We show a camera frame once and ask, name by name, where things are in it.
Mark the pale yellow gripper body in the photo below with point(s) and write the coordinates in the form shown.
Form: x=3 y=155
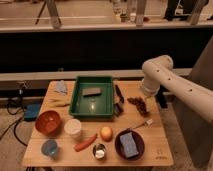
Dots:
x=150 y=103

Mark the dark purple grape bunch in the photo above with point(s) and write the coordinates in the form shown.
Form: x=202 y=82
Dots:
x=140 y=105

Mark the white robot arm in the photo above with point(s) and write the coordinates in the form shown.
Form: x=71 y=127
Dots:
x=158 y=72

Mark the dark brush block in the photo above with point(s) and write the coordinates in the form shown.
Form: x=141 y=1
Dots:
x=118 y=108

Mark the dark round plate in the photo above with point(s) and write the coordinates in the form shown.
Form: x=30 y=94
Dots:
x=139 y=143

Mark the blue sponge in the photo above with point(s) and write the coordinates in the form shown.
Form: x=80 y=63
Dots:
x=129 y=145

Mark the green plastic tray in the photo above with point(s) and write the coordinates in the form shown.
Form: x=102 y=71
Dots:
x=96 y=105

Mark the yellow orange fruit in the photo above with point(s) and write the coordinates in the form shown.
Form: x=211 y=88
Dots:
x=106 y=133

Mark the dark grey block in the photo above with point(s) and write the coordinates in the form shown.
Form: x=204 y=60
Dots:
x=91 y=92

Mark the small metal cup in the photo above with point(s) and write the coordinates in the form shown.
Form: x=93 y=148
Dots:
x=99 y=151

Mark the wooden folding table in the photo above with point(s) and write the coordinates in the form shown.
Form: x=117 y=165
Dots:
x=157 y=151

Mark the white cup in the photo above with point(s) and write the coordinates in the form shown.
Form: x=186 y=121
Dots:
x=73 y=127

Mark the orange carrot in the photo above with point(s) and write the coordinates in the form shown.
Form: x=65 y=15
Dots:
x=84 y=144

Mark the light blue cloth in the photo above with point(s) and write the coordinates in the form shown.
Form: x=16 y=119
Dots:
x=61 y=87

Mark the yellow banana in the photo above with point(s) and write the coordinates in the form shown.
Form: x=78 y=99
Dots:
x=59 y=102

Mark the red bowl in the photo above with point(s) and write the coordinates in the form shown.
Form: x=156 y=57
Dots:
x=48 y=122

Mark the small blue cup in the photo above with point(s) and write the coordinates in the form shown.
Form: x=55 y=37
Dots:
x=50 y=148

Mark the blue box on floor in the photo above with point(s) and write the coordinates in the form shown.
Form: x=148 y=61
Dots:
x=31 y=112

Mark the black handled knife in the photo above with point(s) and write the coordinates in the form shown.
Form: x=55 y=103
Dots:
x=119 y=94

